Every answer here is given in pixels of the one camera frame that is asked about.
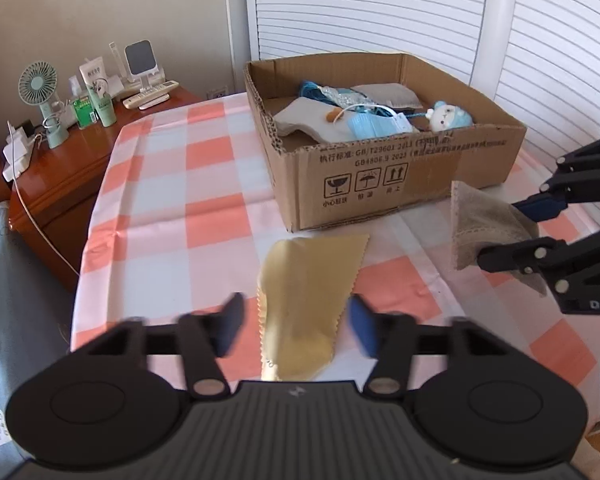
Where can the grey bed sheet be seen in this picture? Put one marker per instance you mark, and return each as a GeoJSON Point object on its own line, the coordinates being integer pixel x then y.
{"type": "Point", "coordinates": [35, 319]}

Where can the grey mesh pouch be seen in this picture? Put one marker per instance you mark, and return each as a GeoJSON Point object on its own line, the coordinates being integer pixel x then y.
{"type": "Point", "coordinates": [479, 220]}
{"type": "Point", "coordinates": [393, 95]}

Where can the white louvered closet door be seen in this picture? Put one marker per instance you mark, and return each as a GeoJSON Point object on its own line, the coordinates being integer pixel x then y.
{"type": "Point", "coordinates": [539, 59]}

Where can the yellow cleaning cloth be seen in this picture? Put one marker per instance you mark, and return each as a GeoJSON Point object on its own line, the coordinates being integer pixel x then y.
{"type": "Point", "coordinates": [303, 287]}

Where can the wall power socket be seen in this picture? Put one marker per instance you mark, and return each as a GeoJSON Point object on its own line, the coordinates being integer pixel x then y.
{"type": "Point", "coordinates": [217, 93]}

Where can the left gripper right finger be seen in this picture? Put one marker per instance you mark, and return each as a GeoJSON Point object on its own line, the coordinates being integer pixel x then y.
{"type": "Point", "coordinates": [392, 340]}

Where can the white remote control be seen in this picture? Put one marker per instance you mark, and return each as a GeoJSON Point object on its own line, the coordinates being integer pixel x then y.
{"type": "Point", "coordinates": [150, 94]}

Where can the wooden nightstand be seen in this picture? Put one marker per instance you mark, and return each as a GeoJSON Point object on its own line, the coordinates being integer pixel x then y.
{"type": "Point", "coordinates": [52, 205]}

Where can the blue plush toy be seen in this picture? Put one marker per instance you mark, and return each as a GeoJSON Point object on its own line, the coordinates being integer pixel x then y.
{"type": "Point", "coordinates": [443, 116]}

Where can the blue face mask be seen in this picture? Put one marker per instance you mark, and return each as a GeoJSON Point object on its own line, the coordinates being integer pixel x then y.
{"type": "Point", "coordinates": [371, 121]}

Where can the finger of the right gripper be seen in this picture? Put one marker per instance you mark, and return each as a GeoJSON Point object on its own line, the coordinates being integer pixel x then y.
{"type": "Point", "coordinates": [542, 207]}
{"type": "Point", "coordinates": [520, 259]}

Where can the green tube bottle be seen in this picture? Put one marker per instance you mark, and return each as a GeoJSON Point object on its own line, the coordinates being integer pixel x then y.
{"type": "Point", "coordinates": [104, 106]}

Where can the blue patterned sachet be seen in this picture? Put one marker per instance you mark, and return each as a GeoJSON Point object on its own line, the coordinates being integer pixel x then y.
{"type": "Point", "coordinates": [339, 97]}

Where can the white power strip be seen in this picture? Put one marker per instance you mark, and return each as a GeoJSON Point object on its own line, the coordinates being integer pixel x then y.
{"type": "Point", "coordinates": [17, 152]}

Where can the cardboard box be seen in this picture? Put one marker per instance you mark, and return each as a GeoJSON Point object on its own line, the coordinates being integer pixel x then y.
{"type": "Point", "coordinates": [324, 184]}

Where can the white cosmetic tube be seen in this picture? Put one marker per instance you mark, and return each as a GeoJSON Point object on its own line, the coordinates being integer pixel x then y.
{"type": "Point", "coordinates": [94, 75]}

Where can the green small box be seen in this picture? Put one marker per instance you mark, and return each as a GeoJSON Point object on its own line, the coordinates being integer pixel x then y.
{"type": "Point", "coordinates": [84, 111]}

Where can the white towel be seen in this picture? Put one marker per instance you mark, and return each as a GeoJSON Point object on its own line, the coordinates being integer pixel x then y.
{"type": "Point", "coordinates": [309, 117]}

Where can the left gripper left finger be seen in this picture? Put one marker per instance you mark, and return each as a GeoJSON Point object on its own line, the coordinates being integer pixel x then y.
{"type": "Point", "coordinates": [198, 340]}

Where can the small orange object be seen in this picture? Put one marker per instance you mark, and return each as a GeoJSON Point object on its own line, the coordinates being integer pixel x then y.
{"type": "Point", "coordinates": [333, 115]}

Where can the green desk fan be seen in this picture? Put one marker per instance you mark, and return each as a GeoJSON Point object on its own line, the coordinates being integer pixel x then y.
{"type": "Point", "coordinates": [37, 86]}

